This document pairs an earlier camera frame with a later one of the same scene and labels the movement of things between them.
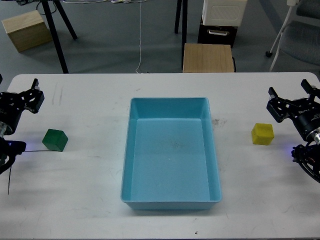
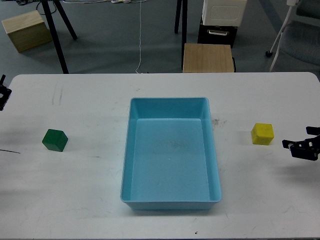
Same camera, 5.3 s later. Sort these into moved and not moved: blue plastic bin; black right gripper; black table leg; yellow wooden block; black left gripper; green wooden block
Moved: black right gripper; black left gripper
Not moved: yellow wooden block; black table leg; blue plastic bin; green wooden block
